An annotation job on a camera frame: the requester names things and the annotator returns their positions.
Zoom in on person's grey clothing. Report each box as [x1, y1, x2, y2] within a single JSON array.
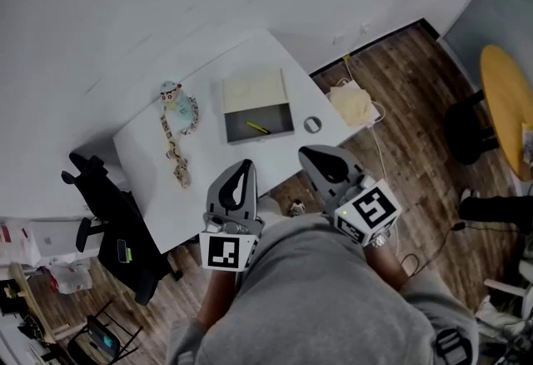
[[166, 214, 481, 365]]

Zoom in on person's left forearm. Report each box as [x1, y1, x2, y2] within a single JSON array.
[[197, 269, 242, 330]]

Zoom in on cartoon doll with patterned lanyard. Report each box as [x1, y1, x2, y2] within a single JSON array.
[[159, 80, 202, 190]]

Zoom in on silver wristwatch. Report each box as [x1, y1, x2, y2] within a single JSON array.
[[369, 231, 392, 250]]

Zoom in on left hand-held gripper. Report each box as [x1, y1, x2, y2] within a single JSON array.
[[198, 159, 266, 273]]

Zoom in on round yellow wooden table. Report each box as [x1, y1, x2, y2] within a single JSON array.
[[478, 43, 533, 183]]

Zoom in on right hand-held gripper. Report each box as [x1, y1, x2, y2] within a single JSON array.
[[297, 144, 404, 248]]

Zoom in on beige cloth bag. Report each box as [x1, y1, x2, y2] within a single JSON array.
[[329, 79, 385, 128]]

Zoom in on black office chair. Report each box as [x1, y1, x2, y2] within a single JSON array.
[[61, 152, 185, 307]]

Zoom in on black folding chair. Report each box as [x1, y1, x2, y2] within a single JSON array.
[[66, 299, 145, 365]]

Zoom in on white plastic stool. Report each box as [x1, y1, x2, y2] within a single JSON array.
[[484, 276, 533, 303]]

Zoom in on white cable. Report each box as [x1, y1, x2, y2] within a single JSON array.
[[343, 56, 401, 256]]

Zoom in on black stool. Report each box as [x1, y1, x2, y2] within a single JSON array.
[[442, 89, 500, 167]]

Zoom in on black cable with adapter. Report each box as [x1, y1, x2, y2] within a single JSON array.
[[398, 220, 533, 278]]

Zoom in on white plastic bags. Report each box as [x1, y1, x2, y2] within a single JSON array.
[[0, 216, 94, 296]]

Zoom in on black strap buckle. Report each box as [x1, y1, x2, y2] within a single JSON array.
[[434, 328, 475, 365]]

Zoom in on person's right forearm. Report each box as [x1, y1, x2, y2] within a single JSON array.
[[363, 238, 411, 294]]

